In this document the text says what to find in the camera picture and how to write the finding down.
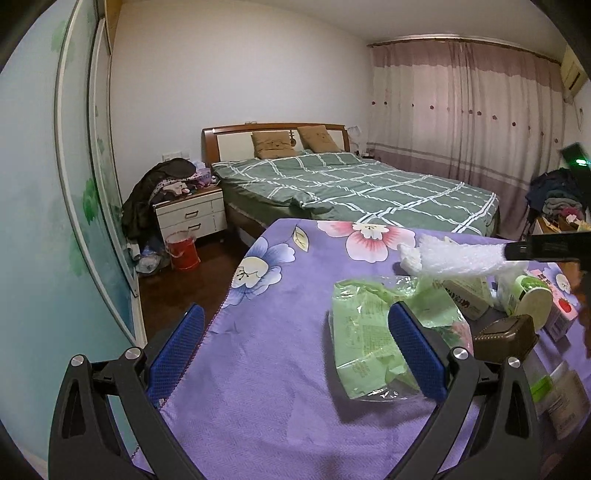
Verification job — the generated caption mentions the green checked quilt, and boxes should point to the green checked quilt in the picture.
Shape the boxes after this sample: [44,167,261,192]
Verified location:
[211,151,501,234]

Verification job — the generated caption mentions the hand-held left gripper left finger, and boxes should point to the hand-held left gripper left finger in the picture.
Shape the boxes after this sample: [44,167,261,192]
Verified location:
[48,303,206,480]

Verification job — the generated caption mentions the beige paper packet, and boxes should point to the beige paper packet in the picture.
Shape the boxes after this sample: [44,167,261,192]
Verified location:
[538,362,588,439]

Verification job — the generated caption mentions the white wooden nightstand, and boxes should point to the white wooden nightstand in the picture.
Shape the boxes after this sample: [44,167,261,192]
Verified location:
[154,186,228,238]

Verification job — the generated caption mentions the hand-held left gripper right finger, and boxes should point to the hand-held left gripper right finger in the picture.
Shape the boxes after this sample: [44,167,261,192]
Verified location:
[388,301,543,480]

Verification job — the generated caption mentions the wooden desk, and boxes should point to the wooden desk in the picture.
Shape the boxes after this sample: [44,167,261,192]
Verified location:
[536,216,591,241]

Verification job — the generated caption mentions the beige cardboard box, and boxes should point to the beige cardboard box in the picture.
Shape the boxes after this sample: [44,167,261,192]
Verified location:
[441,277,492,321]

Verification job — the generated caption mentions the pink beige curtain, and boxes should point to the pink beige curtain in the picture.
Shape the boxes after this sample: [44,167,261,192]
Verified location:
[367,39,566,241]

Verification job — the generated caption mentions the white textured paper towel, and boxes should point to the white textured paper towel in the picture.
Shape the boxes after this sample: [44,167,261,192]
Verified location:
[398,234,509,282]

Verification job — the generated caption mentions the brown pillow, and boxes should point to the brown pillow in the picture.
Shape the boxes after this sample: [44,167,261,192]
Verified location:
[298,126,345,153]
[250,130,300,160]

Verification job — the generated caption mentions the small brown lidded bin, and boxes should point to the small brown lidded bin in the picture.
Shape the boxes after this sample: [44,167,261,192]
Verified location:
[473,314,540,363]

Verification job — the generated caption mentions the pink drink carton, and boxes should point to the pink drink carton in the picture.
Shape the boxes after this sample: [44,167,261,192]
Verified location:
[526,270,580,342]

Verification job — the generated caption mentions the green plastic wipes bag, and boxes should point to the green plastic wipes bag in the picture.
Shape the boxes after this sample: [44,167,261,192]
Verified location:
[329,274,474,400]

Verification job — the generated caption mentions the wooden bed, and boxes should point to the wooden bed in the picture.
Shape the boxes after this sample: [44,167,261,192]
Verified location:
[202,123,502,241]

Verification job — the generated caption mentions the dark jacket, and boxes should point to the dark jacket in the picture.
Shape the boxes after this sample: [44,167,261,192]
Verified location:
[122,158,199,241]

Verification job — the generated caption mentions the white green plastic bottle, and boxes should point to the white green plastic bottle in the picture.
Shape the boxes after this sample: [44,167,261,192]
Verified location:
[496,272,553,330]

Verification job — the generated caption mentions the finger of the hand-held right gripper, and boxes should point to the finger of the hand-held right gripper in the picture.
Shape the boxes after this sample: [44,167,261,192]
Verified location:
[505,232,591,264]

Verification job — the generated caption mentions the plastic bags on floor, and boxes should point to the plastic bags on floor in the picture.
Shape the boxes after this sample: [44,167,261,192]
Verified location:
[134,251,162,276]

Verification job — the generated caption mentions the beige air conditioner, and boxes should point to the beige air conditioner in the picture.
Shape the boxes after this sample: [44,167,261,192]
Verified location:
[560,46,589,97]

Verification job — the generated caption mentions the heap of dark clothes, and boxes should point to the heap of dark clothes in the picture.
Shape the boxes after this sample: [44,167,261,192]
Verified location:
[526,168,591,222]

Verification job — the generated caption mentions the purple floral cloth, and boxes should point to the purple floral cloth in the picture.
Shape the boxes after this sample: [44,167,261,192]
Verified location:
[131,218,591,480]

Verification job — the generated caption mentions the red bucket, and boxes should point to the red bucket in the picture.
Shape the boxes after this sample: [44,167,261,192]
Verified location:
[165,229,201,271]

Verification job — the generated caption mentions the green white packet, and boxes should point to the green white packet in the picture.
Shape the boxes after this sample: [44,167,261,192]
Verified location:
[530,375,555,404]

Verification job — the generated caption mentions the teal floral sliding wardrobe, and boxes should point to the teal floral sliding wardrobe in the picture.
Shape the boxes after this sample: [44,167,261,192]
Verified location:
[0,0,144,467]

